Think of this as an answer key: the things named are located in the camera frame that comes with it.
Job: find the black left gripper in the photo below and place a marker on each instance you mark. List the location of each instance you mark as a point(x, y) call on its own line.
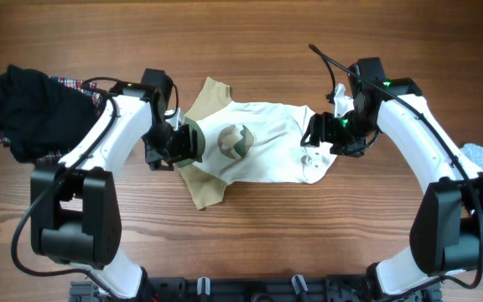
point(186, 148)

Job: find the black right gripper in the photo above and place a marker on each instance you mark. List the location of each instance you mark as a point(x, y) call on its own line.
point(320, 129)

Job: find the white baby bodysuit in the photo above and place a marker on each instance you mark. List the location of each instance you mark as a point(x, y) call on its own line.
point(256, 142)

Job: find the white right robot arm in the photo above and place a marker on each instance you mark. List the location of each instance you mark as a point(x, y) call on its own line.
point(446, 237)

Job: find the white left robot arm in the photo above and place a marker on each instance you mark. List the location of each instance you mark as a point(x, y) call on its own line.
point(74, 213)

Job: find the black folded garment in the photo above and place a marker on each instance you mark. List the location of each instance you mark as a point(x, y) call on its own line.
point(38, 114)

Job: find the red plaid garment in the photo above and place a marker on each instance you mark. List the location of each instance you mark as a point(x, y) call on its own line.
point(53, 156)

